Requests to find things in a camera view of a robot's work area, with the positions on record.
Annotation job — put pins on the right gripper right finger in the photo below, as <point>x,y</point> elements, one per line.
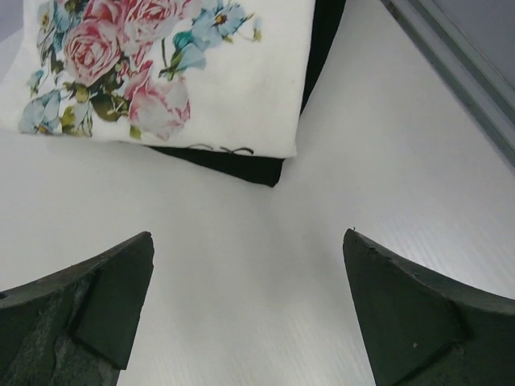
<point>422,328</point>

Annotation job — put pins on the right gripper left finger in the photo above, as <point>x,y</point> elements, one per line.
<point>77,326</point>

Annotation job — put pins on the white floral t shirt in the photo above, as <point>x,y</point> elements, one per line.
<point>222,76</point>

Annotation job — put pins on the folded black t shirt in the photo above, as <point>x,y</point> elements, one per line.
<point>263,170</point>

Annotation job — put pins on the right aluminium table rail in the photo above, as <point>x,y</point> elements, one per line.
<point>471,46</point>

